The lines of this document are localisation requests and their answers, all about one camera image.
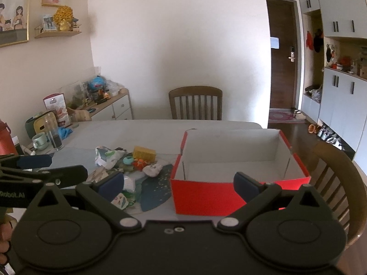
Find glass jar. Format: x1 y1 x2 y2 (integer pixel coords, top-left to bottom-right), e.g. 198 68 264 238
46 112 65 151

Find teal ring toy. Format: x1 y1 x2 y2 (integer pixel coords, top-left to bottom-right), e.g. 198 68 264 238
123 156 135 173

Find green and cream appliance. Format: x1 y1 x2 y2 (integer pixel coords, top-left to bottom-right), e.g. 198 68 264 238
25 112 56 140

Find person's left hand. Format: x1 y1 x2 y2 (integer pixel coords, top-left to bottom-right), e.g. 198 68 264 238
0 223 13 267

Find blue plastic bag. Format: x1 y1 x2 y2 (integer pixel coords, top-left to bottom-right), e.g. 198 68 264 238
59 126 74 141

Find wooden basket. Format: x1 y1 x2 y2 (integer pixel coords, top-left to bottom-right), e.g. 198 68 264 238
67 107 92 122

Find red snack bag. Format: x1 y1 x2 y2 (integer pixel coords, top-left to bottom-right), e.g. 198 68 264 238
43 93 72 127

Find white patterned cloth pouch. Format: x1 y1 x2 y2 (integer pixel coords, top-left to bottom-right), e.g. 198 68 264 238
95 146 127 168

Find wooden chair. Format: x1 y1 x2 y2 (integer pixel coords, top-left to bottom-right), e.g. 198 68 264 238
311 142 367 250
169 86 223 121

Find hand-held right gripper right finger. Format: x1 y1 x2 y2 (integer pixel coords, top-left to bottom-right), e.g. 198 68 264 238
218 172 329 231

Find row of shoes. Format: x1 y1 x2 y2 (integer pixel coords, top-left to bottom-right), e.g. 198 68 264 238
317 124 345 150

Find wooden wall shelf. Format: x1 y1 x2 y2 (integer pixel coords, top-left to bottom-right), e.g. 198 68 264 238
34 30 82 39

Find dark blue speckled mat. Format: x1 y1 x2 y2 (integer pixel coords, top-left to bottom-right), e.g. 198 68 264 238
140 164 174 212

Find bags in cabinet niche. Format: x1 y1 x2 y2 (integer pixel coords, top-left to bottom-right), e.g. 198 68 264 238
304 84 323 101

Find golden ornament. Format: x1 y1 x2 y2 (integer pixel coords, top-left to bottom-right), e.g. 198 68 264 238
53 6 74 31

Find red cardboard box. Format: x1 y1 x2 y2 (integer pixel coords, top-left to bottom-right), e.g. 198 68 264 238
170 129 311 215

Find patterned doormat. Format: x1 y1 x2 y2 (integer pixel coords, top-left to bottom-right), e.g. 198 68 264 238
268 109 307 124

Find photo frame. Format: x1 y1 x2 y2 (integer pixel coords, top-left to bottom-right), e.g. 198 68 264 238
42 14 57 31

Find framed wall poster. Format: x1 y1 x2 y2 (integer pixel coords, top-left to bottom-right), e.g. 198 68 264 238
0 0 32 48

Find doll with green clothes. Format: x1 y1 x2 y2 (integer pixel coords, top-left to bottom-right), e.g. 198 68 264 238
112 193 130 210

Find red thermos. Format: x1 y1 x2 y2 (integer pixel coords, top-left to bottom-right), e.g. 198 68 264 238
0 120 18 156

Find white plastic bag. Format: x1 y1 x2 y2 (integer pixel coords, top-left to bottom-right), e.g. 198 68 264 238
107 80 125 97

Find plush cartoon face keychain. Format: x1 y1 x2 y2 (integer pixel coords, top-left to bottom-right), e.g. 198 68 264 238
143 163 163 177

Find black hanging bag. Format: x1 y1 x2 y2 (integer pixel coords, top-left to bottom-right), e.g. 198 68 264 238
313 29 324 53

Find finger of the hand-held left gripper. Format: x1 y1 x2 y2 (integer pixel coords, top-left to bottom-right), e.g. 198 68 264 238
0 154 53 169
0 165 88 190

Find white wall cabinet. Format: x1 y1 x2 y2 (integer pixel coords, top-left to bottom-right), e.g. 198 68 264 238
298 0 367 167

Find brown door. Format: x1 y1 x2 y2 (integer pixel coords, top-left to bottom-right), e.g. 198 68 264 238
265 0 300 109

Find white tissue pack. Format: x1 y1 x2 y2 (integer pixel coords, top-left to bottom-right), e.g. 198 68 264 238
123 175 137 193

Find yellow box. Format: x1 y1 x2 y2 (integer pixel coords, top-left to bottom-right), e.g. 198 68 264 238
133 146 157 161

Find white sideboard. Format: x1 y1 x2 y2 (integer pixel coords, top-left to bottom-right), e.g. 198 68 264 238
86 89 134 121

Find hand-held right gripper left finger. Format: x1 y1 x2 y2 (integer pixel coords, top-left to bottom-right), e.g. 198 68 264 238
27 172 142 231

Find mint mug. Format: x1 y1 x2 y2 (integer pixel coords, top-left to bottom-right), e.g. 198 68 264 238
32 133 48 151

